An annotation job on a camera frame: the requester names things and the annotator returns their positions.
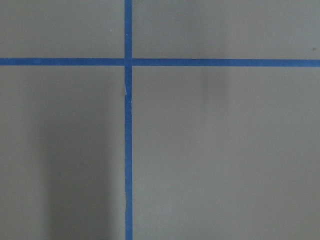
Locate blue tape strip wrist right crosswise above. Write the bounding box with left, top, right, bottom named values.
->
left=0, top=57, right=320, bottom=68

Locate blue tape strip wrist right lengthwise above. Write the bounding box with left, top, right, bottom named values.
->
left=124, top=0, right=133, bottom=240

